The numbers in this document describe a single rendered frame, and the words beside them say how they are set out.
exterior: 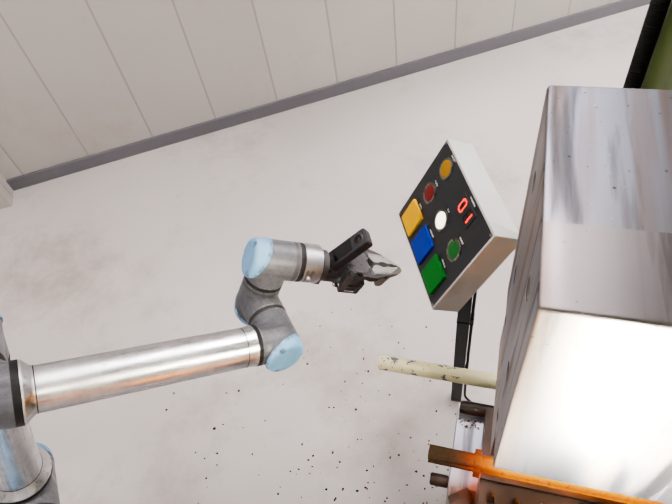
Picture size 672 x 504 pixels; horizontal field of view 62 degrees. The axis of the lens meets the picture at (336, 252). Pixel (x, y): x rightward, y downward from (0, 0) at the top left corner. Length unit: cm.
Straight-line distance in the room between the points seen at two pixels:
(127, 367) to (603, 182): 86
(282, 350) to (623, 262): 81
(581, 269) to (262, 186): 279
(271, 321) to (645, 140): 84
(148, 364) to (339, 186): 214
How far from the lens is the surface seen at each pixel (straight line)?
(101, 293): 306
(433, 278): 141
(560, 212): 55
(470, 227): 133
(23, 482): 160
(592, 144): 62
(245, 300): 128
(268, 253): 120
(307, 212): 299
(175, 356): 114
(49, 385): 111
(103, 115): 360
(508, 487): 123
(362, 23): 356
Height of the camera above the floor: 216
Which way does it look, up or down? 51 degrees down
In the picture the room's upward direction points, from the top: 12 degrees counter-clockwise
